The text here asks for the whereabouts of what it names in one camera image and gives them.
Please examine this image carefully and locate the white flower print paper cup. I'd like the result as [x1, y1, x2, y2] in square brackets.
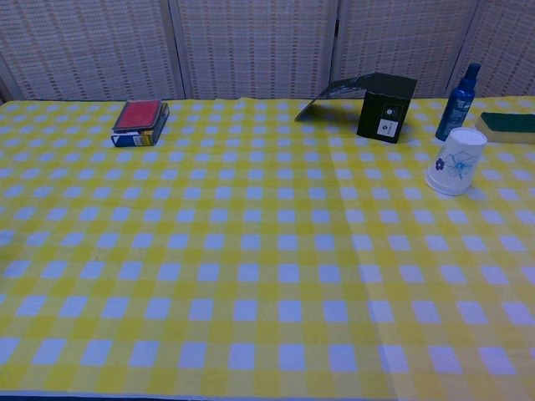
[425, 128, 488, 194]
[425, 170, 471, 198]

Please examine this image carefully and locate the yellow white checked tablecloth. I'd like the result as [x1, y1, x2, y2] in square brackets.
[328, 96, 535, 401]
[0, 97, 396, 401]

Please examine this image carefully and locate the red box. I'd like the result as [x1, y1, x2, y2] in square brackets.
[110, 102, 170, 149]

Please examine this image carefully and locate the black box with open flap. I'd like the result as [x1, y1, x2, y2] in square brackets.
[294, 72, 418, 146]

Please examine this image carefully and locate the red card pack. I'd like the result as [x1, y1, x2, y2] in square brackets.
[115, 99, 163, 134]

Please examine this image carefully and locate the woven folding screen panel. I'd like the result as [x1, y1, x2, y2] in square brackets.
[169, 0, 340, 100]
[0, 0, 187, 102]
[446, 0, 535, 99]
[333, 0, 488, 99]

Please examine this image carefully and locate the blue spray bottle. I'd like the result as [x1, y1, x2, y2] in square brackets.
[435, 62, 482, 142]

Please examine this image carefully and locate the green card box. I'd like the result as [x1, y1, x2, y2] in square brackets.
[475, 111, 535, 145]

